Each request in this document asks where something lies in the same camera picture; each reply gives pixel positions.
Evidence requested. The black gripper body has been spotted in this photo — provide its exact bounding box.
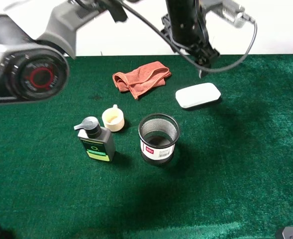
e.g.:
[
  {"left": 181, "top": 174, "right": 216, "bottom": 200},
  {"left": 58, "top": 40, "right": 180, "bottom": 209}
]
[{"left": 161, "top": 0, "right": 219, "bottom": 65}]

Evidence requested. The cream small cup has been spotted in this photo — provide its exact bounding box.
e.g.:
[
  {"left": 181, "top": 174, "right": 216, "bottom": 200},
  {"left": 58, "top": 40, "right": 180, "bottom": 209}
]
[{"left": 102, "top": 105, "right": 125, "bottom": 132}]

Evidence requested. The dark grey pump bottle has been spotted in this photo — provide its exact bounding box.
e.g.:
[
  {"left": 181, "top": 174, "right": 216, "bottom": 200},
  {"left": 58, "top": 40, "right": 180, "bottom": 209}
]
[{"left": 74, "top": 117, "right": 116, "bottom": 162}]

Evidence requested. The white plastic case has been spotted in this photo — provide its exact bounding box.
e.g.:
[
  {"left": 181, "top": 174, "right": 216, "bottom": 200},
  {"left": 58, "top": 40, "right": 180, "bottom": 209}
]
[{"left": 175, "top": 83, "right": 221, "bottom": 109}]

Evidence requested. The black mesh pen holder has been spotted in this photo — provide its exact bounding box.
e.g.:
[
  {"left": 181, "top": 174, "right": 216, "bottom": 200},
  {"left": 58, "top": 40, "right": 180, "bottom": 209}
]
[{"left": 138, "top": 113, "right": 181, "bottom": 166}]

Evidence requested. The green velvet table cloth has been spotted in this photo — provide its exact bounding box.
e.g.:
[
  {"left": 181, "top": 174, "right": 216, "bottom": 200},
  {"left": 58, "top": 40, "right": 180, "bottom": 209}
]
[{"left": 0, "top": 55, "right": 293, "bottom": 239}]

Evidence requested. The black cable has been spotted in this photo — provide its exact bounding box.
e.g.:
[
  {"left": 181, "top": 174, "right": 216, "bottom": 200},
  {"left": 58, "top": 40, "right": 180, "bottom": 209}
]
[{"left": 121, "top": 0, "right": 258, "bottom": 73}]

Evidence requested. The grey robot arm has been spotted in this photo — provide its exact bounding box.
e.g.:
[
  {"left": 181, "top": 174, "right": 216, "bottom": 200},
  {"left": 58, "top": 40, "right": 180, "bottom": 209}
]
[{"left": 0, "top": 0, "right": 219, "bottom": 104}]

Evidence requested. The orange folded cloth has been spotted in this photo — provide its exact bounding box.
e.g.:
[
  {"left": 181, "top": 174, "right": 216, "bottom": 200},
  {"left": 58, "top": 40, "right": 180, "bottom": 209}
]
[{"left": 112, "top": 61, "right": 172, "bottom": 100}]

